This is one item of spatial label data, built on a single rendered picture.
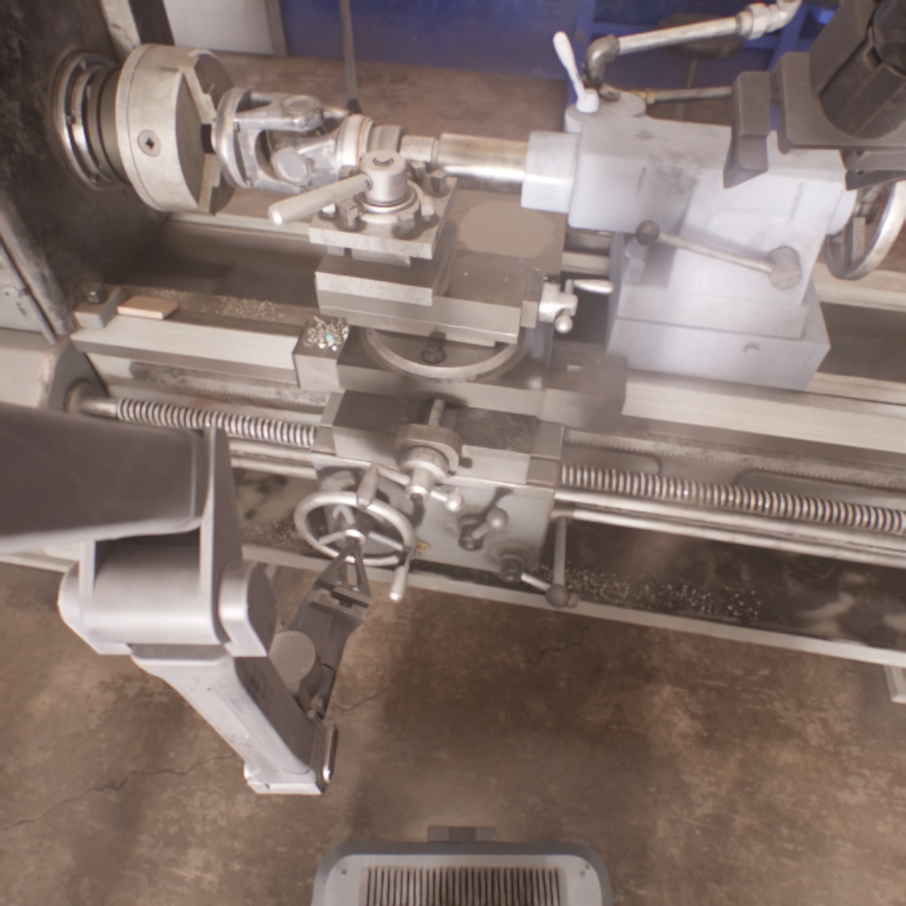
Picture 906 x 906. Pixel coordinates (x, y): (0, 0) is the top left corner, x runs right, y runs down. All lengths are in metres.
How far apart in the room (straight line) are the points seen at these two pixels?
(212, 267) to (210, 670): 1.28
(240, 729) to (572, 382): 0.74
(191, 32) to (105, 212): 3.45
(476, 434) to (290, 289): 0.66
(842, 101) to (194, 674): 0.54
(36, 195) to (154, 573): 0.92
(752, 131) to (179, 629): 0.48
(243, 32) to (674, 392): 3.87
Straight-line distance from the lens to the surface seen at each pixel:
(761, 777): 1.85
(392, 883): 1.40
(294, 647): 0.73
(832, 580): 1.63
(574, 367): 1.11
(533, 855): 1.42
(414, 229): 0.94
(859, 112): 0.53
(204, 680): 0.49
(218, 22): 4.71
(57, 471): 0.30
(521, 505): 1.11
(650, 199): 1.11
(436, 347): 1.00
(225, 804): 1.75
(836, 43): 0.53
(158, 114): 1.21
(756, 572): 1.57
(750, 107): 0.55
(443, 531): 1.22
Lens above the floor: 1.65
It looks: 51 degrees down
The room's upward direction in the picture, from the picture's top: 2 degrees clockwise
